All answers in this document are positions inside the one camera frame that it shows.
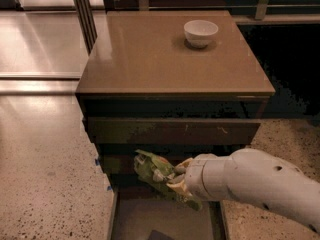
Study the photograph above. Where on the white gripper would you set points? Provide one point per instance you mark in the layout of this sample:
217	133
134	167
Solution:
194	179

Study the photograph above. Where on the green rice chip bag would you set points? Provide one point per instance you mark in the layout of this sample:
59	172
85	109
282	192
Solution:
156	171

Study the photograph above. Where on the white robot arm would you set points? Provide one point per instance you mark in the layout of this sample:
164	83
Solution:
252	177

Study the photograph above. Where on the open bottom drawer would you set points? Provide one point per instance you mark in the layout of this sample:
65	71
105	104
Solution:
137	214

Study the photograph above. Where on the middle drawer front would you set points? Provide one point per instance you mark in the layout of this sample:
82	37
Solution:
124	164

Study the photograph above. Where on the brown drawer cabinet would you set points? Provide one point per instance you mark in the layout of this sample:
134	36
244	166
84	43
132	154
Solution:
142	66

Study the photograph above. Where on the top drawer front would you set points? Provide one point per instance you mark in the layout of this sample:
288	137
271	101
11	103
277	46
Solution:
171	131

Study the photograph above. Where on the blue tape piece lower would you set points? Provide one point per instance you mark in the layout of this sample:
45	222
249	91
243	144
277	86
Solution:
109	188

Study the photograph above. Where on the blue tape piece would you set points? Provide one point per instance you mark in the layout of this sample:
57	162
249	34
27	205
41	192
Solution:
109	188
97	162

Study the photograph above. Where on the blue tape piece upper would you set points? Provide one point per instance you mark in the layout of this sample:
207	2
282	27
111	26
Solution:
97	162

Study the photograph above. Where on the white ceramic bowl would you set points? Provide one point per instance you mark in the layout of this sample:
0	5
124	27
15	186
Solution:
200	33

